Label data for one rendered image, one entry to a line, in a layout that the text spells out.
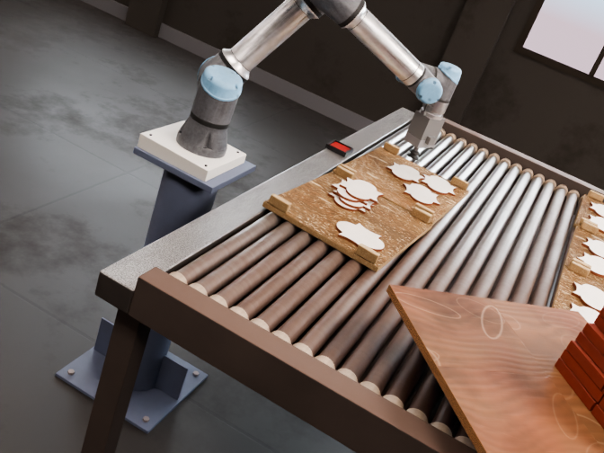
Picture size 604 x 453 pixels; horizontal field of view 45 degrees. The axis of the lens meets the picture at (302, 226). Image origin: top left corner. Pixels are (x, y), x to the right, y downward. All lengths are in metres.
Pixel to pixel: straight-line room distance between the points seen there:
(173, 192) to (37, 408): 0.82
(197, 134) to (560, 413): 1.23
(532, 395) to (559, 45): 4.19
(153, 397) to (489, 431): 1.54
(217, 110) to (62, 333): 1.11
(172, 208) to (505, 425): 1.25
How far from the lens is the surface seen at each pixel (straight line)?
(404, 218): 2.11
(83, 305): 2.92
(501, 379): 1.39
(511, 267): 2.16
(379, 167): 2.41
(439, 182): 2.47
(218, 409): 2.63
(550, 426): 1.35
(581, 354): 1.48
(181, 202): 2.16
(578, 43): 5.40
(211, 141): 2.10
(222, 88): 2.05
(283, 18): 2.16
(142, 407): 2.53
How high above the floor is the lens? 1.74
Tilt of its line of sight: 26 degrees down
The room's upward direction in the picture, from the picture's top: 21 degrees clockwise
